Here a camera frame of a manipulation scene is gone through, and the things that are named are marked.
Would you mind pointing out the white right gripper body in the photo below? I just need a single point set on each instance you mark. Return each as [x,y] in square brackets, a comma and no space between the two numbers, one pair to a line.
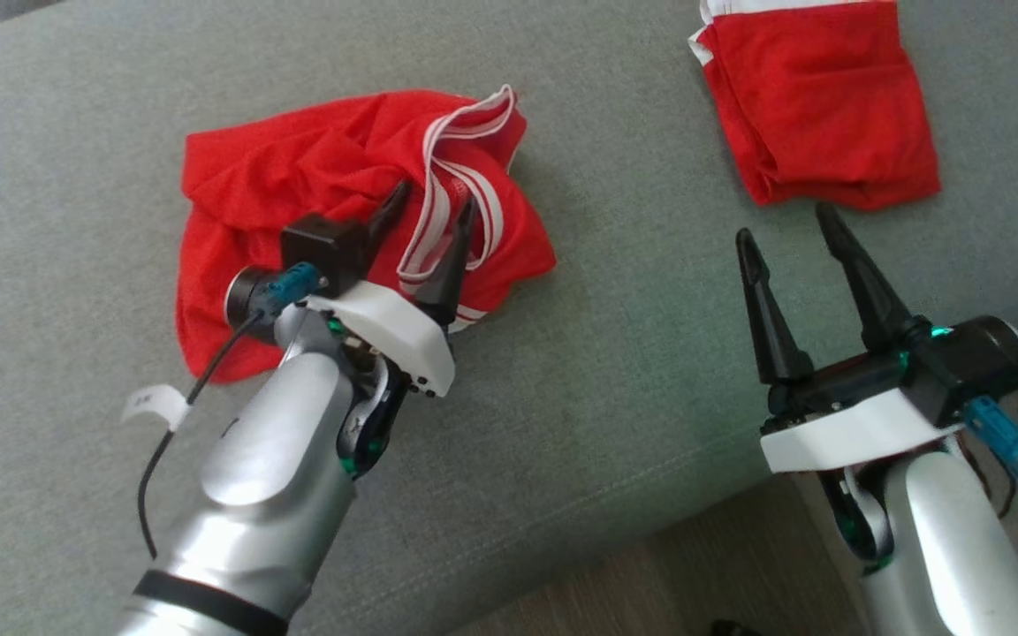
[845,433]

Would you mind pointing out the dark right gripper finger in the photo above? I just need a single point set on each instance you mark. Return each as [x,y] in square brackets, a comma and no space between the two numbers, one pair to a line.
[871,296]
[774,327]

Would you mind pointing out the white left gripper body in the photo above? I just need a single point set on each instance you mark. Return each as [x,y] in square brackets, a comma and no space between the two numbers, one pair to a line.
[403,336]

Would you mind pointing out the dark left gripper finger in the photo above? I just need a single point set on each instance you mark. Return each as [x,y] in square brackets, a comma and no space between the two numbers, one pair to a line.
[383,223]
[447,283]

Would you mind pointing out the red white basketball jersey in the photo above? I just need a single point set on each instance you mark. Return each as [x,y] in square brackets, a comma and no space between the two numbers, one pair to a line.
[297,177]

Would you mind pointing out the red white sports shorts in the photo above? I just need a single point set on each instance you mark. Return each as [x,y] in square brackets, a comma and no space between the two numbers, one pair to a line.
[818,97]

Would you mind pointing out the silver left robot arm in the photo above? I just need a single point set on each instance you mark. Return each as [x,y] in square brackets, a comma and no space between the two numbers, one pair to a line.
[270,477]

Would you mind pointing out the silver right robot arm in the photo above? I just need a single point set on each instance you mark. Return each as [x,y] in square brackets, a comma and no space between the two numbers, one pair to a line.
[951,548]

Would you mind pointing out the grey sofa seat cushion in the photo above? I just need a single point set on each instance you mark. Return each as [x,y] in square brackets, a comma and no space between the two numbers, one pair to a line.
[562,371]

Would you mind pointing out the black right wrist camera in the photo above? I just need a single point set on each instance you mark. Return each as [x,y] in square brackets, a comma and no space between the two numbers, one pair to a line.
[977,358]

